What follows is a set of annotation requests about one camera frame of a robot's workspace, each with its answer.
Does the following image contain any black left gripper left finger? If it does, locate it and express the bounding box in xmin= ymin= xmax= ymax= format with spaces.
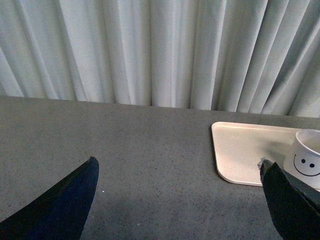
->
xmin=0 ymin=157 xmax=99 ymax=240

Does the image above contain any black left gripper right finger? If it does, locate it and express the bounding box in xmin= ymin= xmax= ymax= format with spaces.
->
xmin=258 ymin=157 xmax=320 ymax=240

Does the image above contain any white smiley mug black handle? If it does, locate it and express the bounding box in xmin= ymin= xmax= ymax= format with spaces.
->
xmin=283 ymin=129 xmax=320 ymax=190

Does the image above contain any beige rectangular plastic tray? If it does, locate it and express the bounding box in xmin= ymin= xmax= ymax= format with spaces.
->
xmin=211 ymin=122 xmax=300 ymax=186

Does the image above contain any pale grey curtain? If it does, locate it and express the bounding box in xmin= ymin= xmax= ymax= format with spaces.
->
xmin=0 ymin=0 xmax=320 ymax=118

